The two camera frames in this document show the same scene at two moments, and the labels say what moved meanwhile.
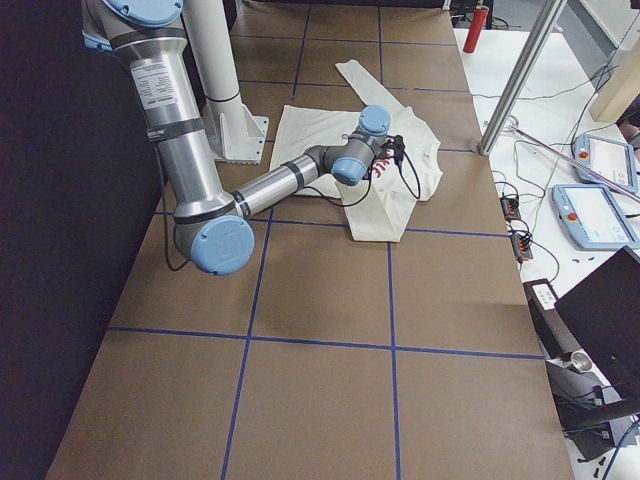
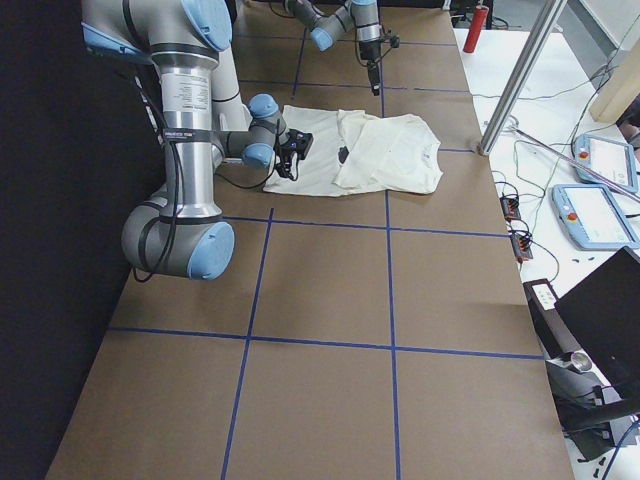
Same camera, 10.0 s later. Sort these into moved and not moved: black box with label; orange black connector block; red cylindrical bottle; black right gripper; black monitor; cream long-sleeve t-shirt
Moved: black right gripper; cream long-sleeve t-shirt
Not moved: black monitor; black box with label; orange black connector block; red cylindrical bottle
